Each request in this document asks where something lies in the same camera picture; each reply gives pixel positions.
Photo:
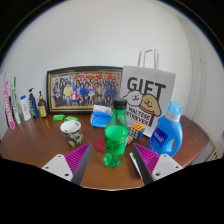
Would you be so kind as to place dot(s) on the green plastic drink bottle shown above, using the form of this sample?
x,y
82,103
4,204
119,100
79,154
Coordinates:
x,y
116,136

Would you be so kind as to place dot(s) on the pink long box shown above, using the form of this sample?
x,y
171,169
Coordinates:
x,y
9,106

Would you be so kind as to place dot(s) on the blue pump bottle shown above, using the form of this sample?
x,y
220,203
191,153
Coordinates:
x,y
33,106

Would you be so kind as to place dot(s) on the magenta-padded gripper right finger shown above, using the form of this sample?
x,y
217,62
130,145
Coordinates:
x,y
148,159

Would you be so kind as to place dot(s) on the camouflage print mug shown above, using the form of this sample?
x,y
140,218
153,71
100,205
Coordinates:
x,y
72,134

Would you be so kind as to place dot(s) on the white paper gift bag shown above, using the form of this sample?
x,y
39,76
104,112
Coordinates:
x,y
148,90

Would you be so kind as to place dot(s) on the blue detergent bottle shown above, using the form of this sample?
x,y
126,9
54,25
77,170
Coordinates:
x,y
166,133

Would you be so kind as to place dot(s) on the framed group photo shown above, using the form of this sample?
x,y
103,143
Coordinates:
x,y
83,89

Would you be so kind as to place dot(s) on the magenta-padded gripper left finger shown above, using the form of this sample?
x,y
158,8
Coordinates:
x,y
77,159

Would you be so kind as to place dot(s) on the white plastic bottle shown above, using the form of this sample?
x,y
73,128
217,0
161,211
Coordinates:
x,y
25,108

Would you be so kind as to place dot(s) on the colourful puzzle cube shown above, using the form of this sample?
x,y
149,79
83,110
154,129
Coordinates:
x,y
136,131

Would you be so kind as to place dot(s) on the blue tissue pack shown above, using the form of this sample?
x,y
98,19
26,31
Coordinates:
x,y
100,118

